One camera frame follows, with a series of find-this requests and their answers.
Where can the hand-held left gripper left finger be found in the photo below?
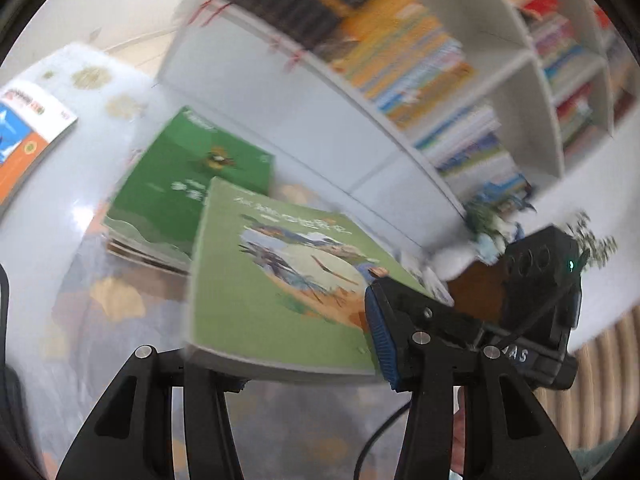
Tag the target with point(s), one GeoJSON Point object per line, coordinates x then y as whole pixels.
{"type": "Point", "coordinates": [205, 410]}

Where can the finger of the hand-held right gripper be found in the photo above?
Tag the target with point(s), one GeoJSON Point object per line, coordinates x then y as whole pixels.
{"type": "Point", "coordinates": [440, 317]}

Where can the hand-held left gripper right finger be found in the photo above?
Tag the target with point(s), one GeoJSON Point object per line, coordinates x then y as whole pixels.
{"type": "Point", "coordinates": [381, 345]}

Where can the light green landscape book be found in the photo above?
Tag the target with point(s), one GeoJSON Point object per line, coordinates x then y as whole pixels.
{"type": "Point", "coordinates": [260, 290]}

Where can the dark green insect cover book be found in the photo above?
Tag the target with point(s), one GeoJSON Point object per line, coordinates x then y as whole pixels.
{"type": "Point", "coordinates": [170, 180]}

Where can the person's right forearm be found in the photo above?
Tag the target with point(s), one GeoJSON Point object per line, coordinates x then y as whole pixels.
{"type": "Point", "coordinates": [460, 440]}

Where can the row of blue white books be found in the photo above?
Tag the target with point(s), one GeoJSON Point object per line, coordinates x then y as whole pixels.
{"type": "Point", "coordinates": [470, 145]}

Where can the row of red yellow books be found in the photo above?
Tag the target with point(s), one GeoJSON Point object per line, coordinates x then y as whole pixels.
{"type": "Point", "coordinates": [577, 117]}

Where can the row of yellow orange books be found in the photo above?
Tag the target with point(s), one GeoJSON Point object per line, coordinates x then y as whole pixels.
{"type": "Point", "coordinates": [405, 55]}

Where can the wooden tray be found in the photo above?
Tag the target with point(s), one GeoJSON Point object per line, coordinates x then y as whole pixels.
{"type": "Point", "coordinates": [475, 300]}

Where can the dried flower bunch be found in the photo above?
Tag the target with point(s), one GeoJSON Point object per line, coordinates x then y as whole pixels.
{"type": "Point", "coordinates": [592, 245]}

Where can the blue artificial flowers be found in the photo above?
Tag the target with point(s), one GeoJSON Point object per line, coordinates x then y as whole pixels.
{"type": "Point", "coordinates": [500, 220]}

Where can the grey ginkgo leaf table mat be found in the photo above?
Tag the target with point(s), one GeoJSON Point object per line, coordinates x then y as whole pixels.
{"type": "Point", "coordinates": [125, 340]}

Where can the wooden slatted panel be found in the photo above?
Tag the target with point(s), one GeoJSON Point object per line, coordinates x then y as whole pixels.
{"type": "Point", "coordinates": [600, 385]}

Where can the white bookshelf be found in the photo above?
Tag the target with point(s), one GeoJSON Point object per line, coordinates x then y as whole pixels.
{"type": "Point", "coordinates": [310, 110]}

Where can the red ribbon decoration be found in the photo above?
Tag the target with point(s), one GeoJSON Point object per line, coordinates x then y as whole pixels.
{"type": "Point", "coordinates": [289, 54]}

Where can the orange cartoon cover book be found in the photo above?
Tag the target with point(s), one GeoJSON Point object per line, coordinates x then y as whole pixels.
{"type": "Point", "coordinates": [30, 150]}

